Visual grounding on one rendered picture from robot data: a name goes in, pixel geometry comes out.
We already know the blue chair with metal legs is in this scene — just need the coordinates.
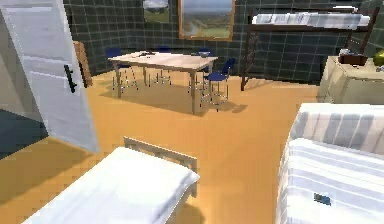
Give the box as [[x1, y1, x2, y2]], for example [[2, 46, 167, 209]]
[[199, 57, 236, 113], [187, 48, 214, 94], [105, 47, 139, 93], [148, 45, 173, 87]]

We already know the light wooden table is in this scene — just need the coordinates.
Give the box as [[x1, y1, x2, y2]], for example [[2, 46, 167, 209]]
[[107, 51, 219, 115]]

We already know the dark small object on table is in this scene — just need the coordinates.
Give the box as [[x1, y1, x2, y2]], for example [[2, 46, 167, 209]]
[[130, 50, 156, 59]]

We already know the large framed landscape picture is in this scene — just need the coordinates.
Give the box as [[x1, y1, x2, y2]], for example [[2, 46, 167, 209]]
[[177, 0, 236, 42]]

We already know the small landscape picture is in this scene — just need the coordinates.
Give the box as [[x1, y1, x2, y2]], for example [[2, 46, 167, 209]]
[[142, 0, 170, 24]]

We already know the dark wooden loft bed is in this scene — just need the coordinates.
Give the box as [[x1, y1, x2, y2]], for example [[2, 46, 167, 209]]
[[240, 5, 381, 92]]

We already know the white room door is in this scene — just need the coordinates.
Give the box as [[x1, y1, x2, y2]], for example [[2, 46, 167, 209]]
[[0, 0, 101, 154]]

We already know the white striped bed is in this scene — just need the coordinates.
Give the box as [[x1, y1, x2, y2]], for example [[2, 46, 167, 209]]
[[274, 102, 384, 224]]

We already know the small blue object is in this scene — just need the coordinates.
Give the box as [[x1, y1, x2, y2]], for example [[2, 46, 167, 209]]
[[313, 192, 333, 207]]

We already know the beige chest of drawers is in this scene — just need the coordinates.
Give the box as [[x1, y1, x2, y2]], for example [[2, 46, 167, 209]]
[[316, 55, 384, 105]]

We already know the dark brown box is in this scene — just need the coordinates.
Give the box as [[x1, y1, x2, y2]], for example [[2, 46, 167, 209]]
[[337, 53, 369, 66]]

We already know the yellow-green round object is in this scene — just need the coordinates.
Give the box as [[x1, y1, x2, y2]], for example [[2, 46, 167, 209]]
[[372, 49, 384, 67]]

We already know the white bed with wooden frame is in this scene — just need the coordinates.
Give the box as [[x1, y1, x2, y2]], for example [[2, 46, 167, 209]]
[[20, 135, 201, 224]]

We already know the black door handle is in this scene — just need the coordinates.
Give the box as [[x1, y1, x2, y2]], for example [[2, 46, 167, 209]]
[[63, 64, 78, 94]]

